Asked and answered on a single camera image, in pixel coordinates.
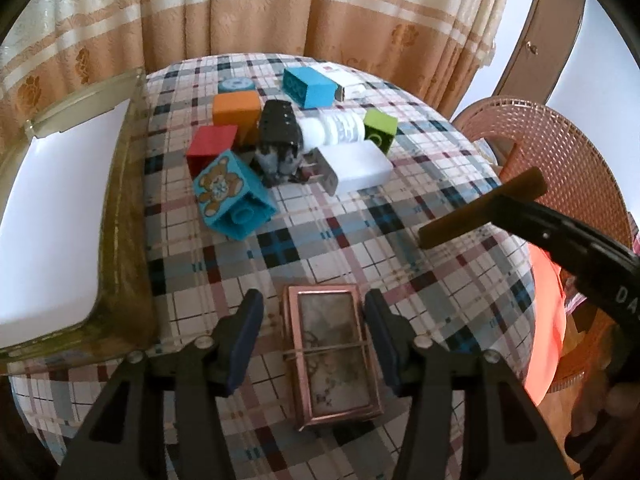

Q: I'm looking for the white pill bottle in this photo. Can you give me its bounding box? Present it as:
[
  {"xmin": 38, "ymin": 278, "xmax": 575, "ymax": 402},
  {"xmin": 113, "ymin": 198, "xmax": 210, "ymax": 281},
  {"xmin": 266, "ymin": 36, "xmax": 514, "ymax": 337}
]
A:
[{"xmin": 298, "ymin": 110, "xmax": 366, "ymax": 154}]

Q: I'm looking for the orange toy block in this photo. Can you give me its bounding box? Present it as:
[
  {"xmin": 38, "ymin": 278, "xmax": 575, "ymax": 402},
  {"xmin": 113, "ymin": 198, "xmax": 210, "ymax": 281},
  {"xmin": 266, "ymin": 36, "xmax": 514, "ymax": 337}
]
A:
[{"xmin": 213, "ymin": 90, "xmax": 262, "ymax": 146}]

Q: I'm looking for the blue cylinder toy block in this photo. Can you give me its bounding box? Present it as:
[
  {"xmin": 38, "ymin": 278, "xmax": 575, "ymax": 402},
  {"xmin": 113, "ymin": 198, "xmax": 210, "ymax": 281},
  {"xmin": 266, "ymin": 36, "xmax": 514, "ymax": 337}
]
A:
[{"xmin": 218, "ymin": 77, "xmax": 255, "ymax": 93}]

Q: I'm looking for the blue rectangular toy block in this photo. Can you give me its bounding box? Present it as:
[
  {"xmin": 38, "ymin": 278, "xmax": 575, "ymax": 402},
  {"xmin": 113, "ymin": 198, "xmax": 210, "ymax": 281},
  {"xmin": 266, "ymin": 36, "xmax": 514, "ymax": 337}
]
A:
[{"xmin": 282, "ymin": 66, "xmax": 337, "ymax": 110}]

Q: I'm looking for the beige orange curtain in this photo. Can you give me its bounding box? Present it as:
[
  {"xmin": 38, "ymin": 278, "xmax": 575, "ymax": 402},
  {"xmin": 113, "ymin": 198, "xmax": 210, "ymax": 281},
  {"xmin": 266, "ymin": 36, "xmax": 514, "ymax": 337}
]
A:
[{"xmin": 1, "ymin": 0, "xmax": 506, "ymax": 144}]

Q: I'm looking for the green toy block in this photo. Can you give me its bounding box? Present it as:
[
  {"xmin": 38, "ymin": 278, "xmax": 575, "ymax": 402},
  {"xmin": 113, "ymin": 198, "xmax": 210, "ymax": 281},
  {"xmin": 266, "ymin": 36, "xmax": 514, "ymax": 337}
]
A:
[{"xmin": 363, "ymin": 108, "xmax": 398, "ymax": 155}]

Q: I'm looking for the blue bear toy block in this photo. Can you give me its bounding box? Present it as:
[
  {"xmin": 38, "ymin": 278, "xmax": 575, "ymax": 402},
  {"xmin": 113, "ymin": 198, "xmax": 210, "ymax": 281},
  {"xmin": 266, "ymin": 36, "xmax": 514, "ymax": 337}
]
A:
[{"xmin": 193, "ymin": 150, "xmax": 278, "ymax": 240}]

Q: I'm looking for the red toy block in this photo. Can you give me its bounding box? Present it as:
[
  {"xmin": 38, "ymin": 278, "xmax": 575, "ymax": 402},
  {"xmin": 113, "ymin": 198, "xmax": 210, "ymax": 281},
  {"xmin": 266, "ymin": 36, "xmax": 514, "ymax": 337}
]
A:
[{"xmin": 186, "ymin": 125, "xmax": 238, "ymax": 180}]

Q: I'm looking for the white power adapter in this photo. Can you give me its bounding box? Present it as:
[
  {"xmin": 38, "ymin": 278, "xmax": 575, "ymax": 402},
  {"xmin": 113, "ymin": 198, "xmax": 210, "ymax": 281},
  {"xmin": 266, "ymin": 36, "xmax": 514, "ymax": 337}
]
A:
[{"xmin": 311, "ymin": 140, "xmax": 394, "ymax": 196}]

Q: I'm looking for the brown wooden door frame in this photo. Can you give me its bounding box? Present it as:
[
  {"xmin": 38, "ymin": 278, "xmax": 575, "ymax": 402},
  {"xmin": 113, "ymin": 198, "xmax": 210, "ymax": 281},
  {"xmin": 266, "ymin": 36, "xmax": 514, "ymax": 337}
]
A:
[{"xmin": 495, "ymin": 0, "xmax": 586, "ymax": 104}]

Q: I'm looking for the orange cloth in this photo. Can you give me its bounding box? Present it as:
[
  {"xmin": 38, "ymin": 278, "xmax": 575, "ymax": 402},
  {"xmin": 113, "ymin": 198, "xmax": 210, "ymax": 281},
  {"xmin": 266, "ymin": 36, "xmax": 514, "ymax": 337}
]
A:
[{"xmin": 524, "ymin": 244, "xmax": 566, "ymax": 405}]

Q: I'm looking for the gold metal tray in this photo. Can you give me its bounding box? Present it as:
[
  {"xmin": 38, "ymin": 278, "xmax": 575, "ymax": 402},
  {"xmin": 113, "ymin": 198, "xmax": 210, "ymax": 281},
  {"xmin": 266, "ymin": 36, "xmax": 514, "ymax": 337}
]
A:
[{"xmin": 1, "ymin": 68, "xmax": 157, "ymax": 376}]

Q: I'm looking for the brown plastic woven chair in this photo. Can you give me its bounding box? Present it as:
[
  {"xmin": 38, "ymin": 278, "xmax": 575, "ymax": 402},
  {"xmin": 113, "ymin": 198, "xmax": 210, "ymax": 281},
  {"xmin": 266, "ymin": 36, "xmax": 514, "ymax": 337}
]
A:
[{"xmin": 454, "ymin": 96, "xmax": 634, "ymax": 393}]

